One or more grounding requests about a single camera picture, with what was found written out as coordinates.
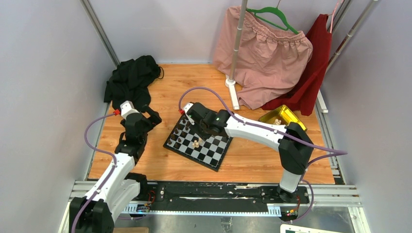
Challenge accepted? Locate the black white chessboard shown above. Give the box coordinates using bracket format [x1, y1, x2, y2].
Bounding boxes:
[163, 115, 232, 172]

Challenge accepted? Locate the yellow metal tray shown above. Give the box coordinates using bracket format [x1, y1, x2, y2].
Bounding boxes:
[258, 105, 307, 131]

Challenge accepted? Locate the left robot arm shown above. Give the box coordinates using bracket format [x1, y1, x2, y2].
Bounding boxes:
[69, 101, 162, 233]

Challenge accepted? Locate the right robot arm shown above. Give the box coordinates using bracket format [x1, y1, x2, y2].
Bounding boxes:
[182, 102, 313, 203]

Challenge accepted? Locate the light wooden chess piece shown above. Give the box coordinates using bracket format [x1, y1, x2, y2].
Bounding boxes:
[192, 138, 204, 148]

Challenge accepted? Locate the black cloth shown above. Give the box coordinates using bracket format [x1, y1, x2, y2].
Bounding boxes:
[103, 55, 164, 112]

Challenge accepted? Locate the white clothes rack stand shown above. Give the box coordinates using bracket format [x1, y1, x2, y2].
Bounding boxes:
[225, 0, 248, 110]

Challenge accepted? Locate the red garment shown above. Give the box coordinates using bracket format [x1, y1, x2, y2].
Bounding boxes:
[261, 14, 332, 116]

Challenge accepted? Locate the green hanger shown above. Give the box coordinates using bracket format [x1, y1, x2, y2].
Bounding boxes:
[246, 6, 300, 35]

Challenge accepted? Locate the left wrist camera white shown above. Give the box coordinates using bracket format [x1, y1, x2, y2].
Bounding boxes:
[120, 100, 139, 119]

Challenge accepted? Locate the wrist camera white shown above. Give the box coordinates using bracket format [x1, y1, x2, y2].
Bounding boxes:
[120, 100, 139, 119]
[183, 102, 195, 125]

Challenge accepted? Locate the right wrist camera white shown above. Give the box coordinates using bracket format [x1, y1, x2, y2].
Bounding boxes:
[183, 102, 195, 125]

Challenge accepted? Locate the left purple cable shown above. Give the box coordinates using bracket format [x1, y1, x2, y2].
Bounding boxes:
[70, 111, 120, 233]

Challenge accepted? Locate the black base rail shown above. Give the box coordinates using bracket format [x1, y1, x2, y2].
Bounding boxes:
[133, 181, 313, 216]

